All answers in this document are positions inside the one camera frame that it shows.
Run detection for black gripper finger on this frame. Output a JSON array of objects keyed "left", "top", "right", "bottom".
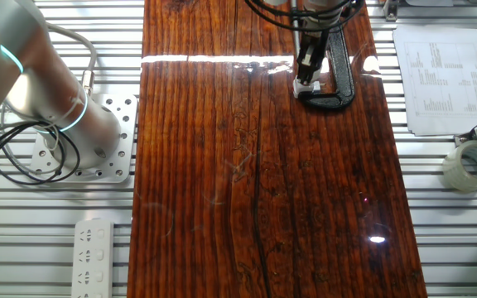
[
  {"left": 296, "top": 46, "right": 315, "bottom": 86},
  {"left": 311, "top": 41, "right": 330, "bottom": 80}
]

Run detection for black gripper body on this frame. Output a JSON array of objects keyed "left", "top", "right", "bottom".
[{"left": 299, "top": 27, "right": 331, "bottom": 59}]

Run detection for white bulb socket adapter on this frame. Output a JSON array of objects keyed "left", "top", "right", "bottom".
[{"left": 292, "top": 78, "right": 323, "bottom": 99}]

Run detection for black C-clamp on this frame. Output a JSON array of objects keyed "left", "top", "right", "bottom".
[{"left": 291, "top": 0, "right": 356, "bottom": 110}]

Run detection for printed paper sheets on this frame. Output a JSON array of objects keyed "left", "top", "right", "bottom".
[{"left": 392, "top": 24, "right": 477, "bottom": 137}]

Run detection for brown wooden board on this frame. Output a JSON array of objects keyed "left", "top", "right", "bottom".
[{"left": 126, "top": 0, "right": 429, "bottom": 298}]

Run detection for clear tape roll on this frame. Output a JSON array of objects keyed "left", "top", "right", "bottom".
[{"left": 441, "top": 139, "right": 477, "bottom": 194}]

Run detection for white power strip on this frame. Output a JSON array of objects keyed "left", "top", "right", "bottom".
[{"left": 71, "top": 218, "right": 115, "bottom": 298}]

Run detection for silver corner bracket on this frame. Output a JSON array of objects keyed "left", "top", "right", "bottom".
[{"left": 383, "top": 0, "right": 400, "bottom": 22}]

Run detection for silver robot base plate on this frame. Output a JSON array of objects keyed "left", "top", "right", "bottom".
[{"left": 29, "top": 93, "right": 139, "bottom": 184}]

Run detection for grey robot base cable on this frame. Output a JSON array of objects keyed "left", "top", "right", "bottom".
[{"left": 46, "top": 22, "right": 99, "bottom": 96}]

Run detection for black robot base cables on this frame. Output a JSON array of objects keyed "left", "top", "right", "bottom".
[{"left": 0, "top": 115, "right": 81, "bottom": 186}]

